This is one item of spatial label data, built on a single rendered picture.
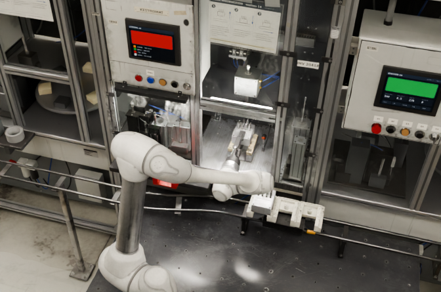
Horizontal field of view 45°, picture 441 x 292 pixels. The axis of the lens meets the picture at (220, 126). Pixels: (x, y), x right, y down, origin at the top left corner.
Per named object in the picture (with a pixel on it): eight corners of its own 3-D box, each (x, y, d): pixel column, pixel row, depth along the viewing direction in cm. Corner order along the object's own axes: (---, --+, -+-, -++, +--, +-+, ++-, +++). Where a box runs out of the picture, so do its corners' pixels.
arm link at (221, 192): (221, 182, 262) (246, 182, 257) (212, 205, 250) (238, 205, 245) (215, 166, 256) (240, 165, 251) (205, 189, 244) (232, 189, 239)
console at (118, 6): (109, 84, 254) (96, -5, 225) (132, 54, 275) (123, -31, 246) (192, 99, 246) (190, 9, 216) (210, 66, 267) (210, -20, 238)
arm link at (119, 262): (126, 304, 230) (90, 279, 239) (150, 284, 243) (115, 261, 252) (144, 152, 195) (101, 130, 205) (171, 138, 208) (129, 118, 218)
